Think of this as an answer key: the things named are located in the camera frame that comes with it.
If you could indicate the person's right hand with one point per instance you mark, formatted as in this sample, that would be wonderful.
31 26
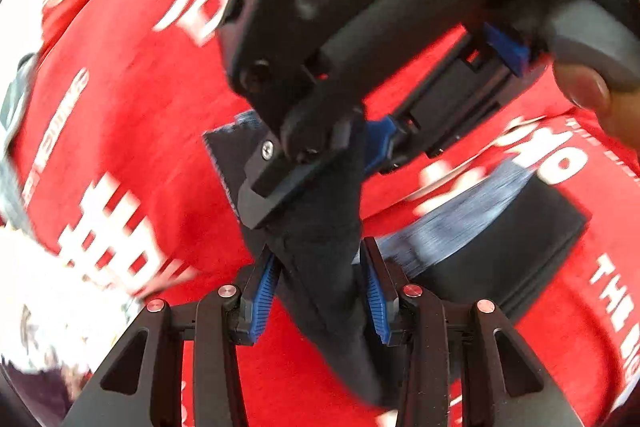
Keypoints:
618 113

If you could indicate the black pants with blue waistband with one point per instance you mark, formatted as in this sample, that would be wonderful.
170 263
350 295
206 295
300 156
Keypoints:
325 231

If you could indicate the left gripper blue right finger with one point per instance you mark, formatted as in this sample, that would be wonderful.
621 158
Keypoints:
382 295

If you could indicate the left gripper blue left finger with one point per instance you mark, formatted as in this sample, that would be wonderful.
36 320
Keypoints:
257 284

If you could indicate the red bedspread with white lettering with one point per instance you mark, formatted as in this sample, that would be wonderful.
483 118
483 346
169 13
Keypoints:
116 202

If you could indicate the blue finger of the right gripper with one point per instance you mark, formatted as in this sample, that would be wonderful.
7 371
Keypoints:
381 136
287 179

